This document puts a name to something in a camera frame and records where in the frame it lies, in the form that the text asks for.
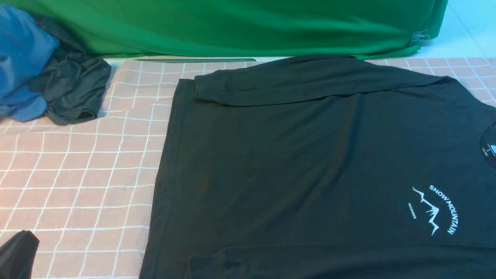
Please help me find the green backdrop cloth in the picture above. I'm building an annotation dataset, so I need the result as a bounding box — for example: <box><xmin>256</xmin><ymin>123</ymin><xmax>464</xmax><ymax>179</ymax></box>
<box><xmin>1</xmin><ymin>0</ymin><xmax>448</xmax><ymax>59</ymax></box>

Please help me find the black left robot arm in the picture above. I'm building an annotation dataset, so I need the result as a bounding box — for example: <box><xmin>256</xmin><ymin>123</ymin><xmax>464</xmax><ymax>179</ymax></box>
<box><xmin>0</xmin><ymin>230</ymin><xmax>40</xmax><ymax>279</ymax></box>

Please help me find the dark gray crumpled garment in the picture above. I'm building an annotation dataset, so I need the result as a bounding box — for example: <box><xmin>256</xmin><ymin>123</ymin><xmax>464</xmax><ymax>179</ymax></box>
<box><xmin>28</xmin><ymin>15</ymin><xmax>112</xmax><ymax>126</ymax></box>

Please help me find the pink white-grid tablecloth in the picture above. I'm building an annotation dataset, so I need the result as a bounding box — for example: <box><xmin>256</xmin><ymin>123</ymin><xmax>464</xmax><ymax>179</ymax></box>
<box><xmin>1</xmin><ymin>58</ymin><xmax>495</xmax><ymax>279</ymax></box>

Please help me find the blue garment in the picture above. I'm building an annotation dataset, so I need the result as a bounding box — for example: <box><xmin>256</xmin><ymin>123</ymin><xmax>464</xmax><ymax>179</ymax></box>
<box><xmin>0</xmin><ymin>5</ymin><xmax>60</xmax><ymax>122</ymax></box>

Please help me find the metal binder clip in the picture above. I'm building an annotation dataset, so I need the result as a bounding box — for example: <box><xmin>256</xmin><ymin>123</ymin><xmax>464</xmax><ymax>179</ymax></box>
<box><xmin>410</xmin><ymin>30</ymin><xmax>430</xmax><ymax>44</ymax></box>

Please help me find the dark gray long-sleeve top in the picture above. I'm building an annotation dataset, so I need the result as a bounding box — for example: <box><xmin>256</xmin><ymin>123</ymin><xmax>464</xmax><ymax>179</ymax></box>
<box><xmin>139</xmin><ymin>55</ymin><xmax>496</xmax><ymax>279</ymax></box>

